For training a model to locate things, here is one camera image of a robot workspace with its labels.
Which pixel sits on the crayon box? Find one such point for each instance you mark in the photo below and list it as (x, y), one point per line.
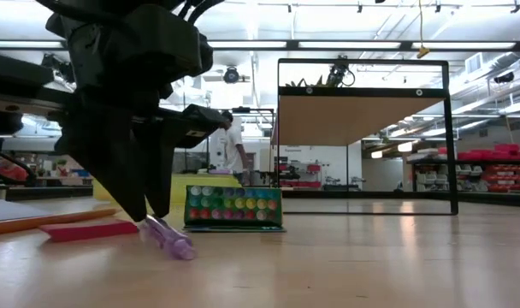
(232, 205)

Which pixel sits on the long ceiling light fixture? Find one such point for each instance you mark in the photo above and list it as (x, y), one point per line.
(350, 44)

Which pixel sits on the round black ceiling device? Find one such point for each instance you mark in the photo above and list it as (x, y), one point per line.
(231, 75)

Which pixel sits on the wooden shelf riser black frame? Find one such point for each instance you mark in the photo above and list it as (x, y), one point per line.
(354, 115)

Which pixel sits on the person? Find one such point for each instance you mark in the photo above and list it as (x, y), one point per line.
(12, 171)
(234, 145)

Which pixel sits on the purple pen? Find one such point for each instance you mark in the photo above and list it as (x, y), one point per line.
(174, 244)

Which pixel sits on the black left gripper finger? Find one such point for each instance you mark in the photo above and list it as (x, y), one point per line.
(157, 171)
(110, 167)

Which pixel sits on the shelving with red bins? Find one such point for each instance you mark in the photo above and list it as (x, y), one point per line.
(499, 171)

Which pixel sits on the long orange pencil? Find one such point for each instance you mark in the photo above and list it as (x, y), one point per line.
(37, 221)

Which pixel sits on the light blue sticky note pad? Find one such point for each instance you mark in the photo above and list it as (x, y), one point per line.
(12, 210)

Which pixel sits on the potted succulent plant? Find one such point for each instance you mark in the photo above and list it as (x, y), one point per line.
(317, 83)

